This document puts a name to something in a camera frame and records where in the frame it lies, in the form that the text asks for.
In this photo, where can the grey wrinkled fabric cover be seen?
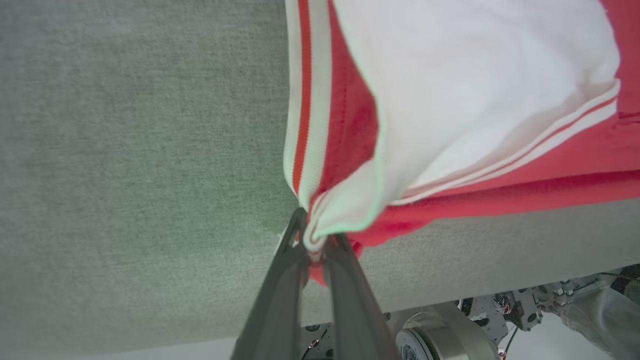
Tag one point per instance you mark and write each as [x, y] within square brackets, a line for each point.
[605, 320]

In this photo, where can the red and white jersey shirt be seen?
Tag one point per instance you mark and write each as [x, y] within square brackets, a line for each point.
[475, 75]

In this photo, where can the grey fabric sofa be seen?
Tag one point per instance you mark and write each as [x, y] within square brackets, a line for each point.
[125, 150]

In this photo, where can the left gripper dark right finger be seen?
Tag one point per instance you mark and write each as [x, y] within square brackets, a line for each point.
[355, 310]

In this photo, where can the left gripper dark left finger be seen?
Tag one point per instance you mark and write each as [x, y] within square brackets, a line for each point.
[275, 310]

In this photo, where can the robot waist metal mechanism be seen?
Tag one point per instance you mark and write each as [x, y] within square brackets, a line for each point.
[445, 335]

